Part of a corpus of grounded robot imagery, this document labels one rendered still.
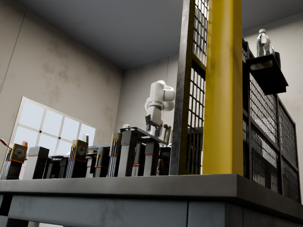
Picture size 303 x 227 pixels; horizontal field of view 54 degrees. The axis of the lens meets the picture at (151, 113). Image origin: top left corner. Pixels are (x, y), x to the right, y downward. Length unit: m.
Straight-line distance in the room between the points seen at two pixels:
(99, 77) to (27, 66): 1.44
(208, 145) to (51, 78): 4.31
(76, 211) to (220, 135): 0.47
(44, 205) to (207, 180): 0.56
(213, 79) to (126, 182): 0.51
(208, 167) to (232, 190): 0.40
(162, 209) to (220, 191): 0.16
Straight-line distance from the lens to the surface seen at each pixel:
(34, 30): 5.20
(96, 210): 0.79
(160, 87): 1.82
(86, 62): 5.63
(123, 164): 1.28
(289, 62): 4.40
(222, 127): 0.94
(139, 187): 0.64
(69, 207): 0.87
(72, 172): 1.80
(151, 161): 1.42
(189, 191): 0.57
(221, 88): 0.99
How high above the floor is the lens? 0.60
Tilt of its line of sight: 21 degrees up
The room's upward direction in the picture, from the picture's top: 6 degrees clockwise
